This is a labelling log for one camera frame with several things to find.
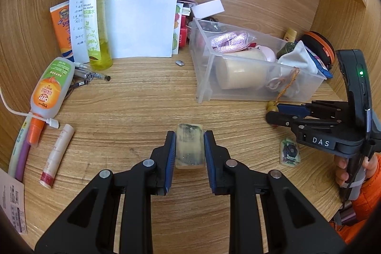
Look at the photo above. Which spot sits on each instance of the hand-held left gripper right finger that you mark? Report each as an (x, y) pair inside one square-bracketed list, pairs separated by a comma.
[(210, 164)]

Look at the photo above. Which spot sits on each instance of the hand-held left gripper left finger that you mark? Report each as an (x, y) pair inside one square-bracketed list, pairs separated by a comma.
[(169, 164)]

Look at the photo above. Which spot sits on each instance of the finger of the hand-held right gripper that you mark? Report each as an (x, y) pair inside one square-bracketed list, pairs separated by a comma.
[(321, 108), (285, 120)]

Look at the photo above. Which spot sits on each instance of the translucent yellowish soap block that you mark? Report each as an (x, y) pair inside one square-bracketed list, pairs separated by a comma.
[(190, 147)]

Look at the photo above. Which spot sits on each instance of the white cloth pouch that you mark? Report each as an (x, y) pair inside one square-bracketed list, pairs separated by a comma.
[(300, 59)]

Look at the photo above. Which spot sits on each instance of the cream jar with lid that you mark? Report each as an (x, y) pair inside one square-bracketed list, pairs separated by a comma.
[(241, 69)]

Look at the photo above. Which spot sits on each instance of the pink round case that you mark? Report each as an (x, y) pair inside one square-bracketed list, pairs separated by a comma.
[(266, 53)]

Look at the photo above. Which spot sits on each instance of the clear plastic storage box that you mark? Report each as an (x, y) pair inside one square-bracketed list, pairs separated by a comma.
[(208, 84)]

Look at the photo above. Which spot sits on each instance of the person's right forearm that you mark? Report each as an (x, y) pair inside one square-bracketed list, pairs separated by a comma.
[(366, 212)]

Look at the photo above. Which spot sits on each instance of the wooden desktop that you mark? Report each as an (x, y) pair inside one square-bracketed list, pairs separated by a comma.
[(134, 111)]

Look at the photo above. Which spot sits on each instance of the person's right hand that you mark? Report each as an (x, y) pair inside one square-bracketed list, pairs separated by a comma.
[(341, 170)]

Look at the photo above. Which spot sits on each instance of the small clear packet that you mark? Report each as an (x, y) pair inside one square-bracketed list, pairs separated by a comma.
[(290, 152)]

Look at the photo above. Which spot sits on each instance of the blue zip pouch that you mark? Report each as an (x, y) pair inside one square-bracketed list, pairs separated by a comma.
[(320, 63)]

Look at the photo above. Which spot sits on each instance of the black case with orange trim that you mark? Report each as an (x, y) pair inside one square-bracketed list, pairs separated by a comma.
[(320, 44)]

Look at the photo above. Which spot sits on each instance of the small yellow tube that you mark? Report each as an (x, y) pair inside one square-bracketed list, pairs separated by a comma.
[(290, 34)]

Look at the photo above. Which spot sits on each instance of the white lip balm tube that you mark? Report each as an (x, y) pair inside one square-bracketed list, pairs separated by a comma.
[(56, 157)]

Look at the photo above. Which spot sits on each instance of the silver metal pen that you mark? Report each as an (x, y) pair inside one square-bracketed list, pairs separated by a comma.
[(95, 75)]

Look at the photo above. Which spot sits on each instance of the small red box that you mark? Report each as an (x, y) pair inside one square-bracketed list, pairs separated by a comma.
[(182, 37)]

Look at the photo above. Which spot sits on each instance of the white pen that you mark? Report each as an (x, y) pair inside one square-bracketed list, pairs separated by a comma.
[(80, 65)]

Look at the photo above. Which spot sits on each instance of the white card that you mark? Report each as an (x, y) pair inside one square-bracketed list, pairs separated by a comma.
[(208, 8)]

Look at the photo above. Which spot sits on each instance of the fruit sticker packet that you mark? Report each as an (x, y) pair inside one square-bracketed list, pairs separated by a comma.
[(177, 27)]

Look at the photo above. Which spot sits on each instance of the white bottle with orange cap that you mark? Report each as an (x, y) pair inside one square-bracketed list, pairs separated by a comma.
[(50, 87)]

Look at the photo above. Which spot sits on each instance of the white paper sheet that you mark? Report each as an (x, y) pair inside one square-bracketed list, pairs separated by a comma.
[(140, 22)]

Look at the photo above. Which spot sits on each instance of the purple pen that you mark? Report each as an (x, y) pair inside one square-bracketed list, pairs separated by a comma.
[(22, 161)]

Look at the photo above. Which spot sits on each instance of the yellow-green spray bottle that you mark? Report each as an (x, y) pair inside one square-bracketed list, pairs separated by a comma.
[(96, 22)]

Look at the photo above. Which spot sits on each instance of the white printed leaflet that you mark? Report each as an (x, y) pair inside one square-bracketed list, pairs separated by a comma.
[(12, 200)]

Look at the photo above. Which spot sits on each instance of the orange sunscreen tube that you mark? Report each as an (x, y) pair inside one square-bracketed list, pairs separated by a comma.
[(61, 30)]

